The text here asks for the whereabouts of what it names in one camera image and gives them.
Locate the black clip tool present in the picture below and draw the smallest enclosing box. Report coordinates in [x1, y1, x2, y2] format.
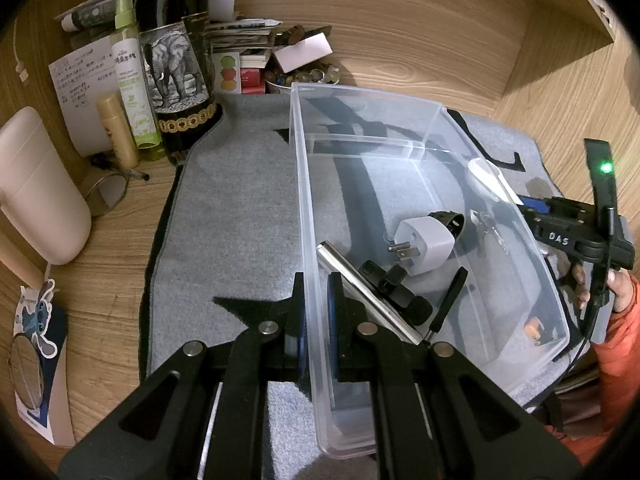
[360, 259, 408, 303]

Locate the stack of books and papers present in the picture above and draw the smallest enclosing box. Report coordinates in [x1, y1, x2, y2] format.
[200, 0, 283, 96]

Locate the silver metal bar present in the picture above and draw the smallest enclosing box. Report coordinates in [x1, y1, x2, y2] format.
[316, 241, 426, 346]

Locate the black cable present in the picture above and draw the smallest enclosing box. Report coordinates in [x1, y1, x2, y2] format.
[550, 207, 616, 431]

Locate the person's right hand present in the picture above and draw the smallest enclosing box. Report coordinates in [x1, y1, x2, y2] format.
[571, 264, 640, 315]

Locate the yellow tube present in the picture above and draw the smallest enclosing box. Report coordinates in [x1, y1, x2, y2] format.
[96, 96, 140, 168]

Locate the green spray bottle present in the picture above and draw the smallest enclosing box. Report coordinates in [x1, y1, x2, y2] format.
[111, 0, 165, 150]

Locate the white card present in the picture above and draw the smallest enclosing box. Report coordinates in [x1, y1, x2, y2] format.
[272, 32, 333, 73]

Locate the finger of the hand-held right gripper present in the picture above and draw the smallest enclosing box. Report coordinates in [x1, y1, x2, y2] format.
[516, 199, 551, 222]

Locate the cartoon mirror stand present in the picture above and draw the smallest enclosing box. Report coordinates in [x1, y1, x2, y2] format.
[15, 305, 76, 448]

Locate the dark wine bottle elephant label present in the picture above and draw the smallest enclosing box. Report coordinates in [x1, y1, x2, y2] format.
[135, 0, 223, 166]

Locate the white cable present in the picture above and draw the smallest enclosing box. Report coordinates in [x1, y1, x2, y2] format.
[12, 12, 30, 82]

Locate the bowl of small stones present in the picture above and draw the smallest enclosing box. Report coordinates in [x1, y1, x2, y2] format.
[264, 62, 343, 96]

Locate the clear plastic box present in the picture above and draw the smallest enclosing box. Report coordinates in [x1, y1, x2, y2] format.
[289, 81, 571, 461]

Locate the grey mat with black letters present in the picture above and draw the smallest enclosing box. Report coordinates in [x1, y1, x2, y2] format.
[140, 92, 566, 480]

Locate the small brown object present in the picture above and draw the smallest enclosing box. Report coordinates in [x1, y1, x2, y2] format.
[524, 316, 545, 347]

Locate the silver key bunch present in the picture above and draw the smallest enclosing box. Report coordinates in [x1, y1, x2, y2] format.
[470, 210, 511, 256]

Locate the cream rounded container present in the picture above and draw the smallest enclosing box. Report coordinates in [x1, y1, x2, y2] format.
[0, 106, 93, 266]

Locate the round mirror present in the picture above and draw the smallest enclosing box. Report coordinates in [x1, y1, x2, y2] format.
[9, 335, 46, 406]

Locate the small black clip microphone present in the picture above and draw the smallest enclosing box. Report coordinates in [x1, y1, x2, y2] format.
[392, 285, 434, 327]

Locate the black pen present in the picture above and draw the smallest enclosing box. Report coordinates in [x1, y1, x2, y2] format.
[90, 154, 151, 182]

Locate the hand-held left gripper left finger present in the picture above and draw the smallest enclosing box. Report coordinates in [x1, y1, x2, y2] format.
[57, 272, 313, 480]

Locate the handwritten note paper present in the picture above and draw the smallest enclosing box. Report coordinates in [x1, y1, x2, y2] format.
[49, 40, 126, 158]

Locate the white plug adapter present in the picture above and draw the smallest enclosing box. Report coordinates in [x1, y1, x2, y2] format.
[387, 216, 457, 277]

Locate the dark rectangular bar with strap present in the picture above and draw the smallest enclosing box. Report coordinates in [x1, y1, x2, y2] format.
[422, 266, 469, 343]

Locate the person's right forearm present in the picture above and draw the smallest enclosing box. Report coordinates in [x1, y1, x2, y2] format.
[545, 307, 640, 441]

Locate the rolled patterned paper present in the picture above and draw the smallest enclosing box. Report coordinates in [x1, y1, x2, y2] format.
[55, 0, 138, 36]

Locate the blue cartoon sticker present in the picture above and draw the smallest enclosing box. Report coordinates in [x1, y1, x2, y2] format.
[19, 280, 68, 358]

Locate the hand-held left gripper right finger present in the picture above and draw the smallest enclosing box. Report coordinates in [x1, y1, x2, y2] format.
[326, 272, 586, 480]

